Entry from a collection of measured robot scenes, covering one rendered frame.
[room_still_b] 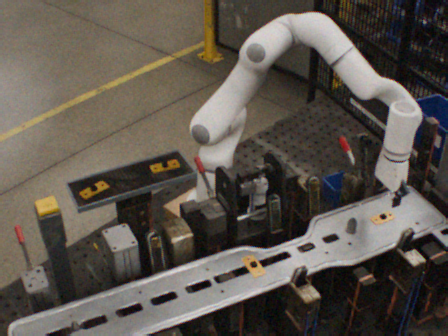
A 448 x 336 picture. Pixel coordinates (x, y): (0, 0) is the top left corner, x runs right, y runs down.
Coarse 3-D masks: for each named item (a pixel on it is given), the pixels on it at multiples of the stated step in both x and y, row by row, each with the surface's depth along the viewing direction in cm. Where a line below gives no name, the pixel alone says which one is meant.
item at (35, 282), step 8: (24, 272) 172; (32, 272) 172; (40, 272) 172; (24, 280) 170; (32, 280) 170; (40, 280) 170; (32, 288) 167; (40, 288) 168; (48, 288) 169; (32, 296) 168; (40, 296) 169; (48, 296) 171; (32, 304) 170; (40, 304) 171; (48, 304) 172; (32, 312) 176
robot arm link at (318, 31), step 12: (288, 24) 182; (300, 24) 171; (312, 24) 169; (324, 24) 168; (300, 36) 173; (312, 36) 170; (324, 36) 169; (336, 36) 169; (324, 48) 170; (336, 48) 169; (348, 48) 169
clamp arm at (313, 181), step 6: (306, 180) 197; (312, 180) 196; (318, 180) 197; (306, 186) 198; (312, 186) 196; (318, 186) 198; (312, 192) 198; (318, 192) 199; (312, 198) 199; (318, 198) 200; (312, 204) 200; (318, 204) 201; (306, 210) 203; (312, 210) 201; (318, 210) 202
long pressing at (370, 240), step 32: (384, 192) 208; (416, 192) 209; (320, 224) 196; (384, 224) 196; (416, 224) 196; (224, 256) 186; (256, 256) 186; (320, 256) 186; (352, 256) 186; (128, 288) 176; (160, 288) 176; (224, 288) 176; (256, 288) 176; (32, 320) 167; (64, 320) 167; (128, 320) 167; (160, 320) 168
